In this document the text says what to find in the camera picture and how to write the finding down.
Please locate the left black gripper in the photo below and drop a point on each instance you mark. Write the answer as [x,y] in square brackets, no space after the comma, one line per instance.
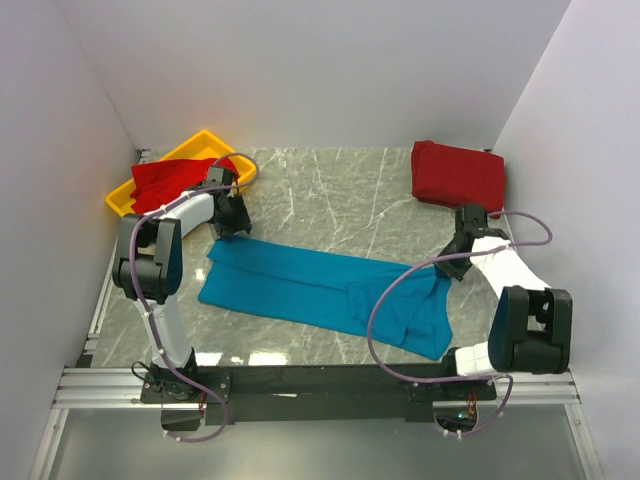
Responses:
[241,220]

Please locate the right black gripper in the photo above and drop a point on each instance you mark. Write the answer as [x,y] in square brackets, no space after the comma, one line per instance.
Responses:
[452,271]

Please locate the blue t shirt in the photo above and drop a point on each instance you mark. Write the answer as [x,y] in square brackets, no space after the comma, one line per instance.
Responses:
[347,294]

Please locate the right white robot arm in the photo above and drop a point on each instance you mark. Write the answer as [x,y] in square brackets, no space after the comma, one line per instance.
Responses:
[532,325]

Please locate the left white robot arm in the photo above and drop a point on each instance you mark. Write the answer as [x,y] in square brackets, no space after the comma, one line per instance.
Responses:
[148,268]

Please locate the folded dark red shirt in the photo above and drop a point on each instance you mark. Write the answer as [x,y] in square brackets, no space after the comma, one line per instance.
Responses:
[452,176]

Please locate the yellow plastic tray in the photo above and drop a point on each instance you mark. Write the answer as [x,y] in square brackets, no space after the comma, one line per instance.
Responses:
[202,145]

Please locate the red t shirt in tray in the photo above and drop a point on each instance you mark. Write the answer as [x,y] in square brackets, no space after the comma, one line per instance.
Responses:
[159,183]

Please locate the black base beam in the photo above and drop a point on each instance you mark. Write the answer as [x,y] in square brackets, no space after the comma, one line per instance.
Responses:
[312,392]

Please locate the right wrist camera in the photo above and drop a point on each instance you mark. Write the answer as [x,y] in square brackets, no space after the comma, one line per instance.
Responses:
[471,216]

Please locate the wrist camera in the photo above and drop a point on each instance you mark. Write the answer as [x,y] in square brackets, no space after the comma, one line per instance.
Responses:
[471,216]
[219,180]

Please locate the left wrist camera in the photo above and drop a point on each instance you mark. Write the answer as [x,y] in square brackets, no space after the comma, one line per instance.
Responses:
[219,180]

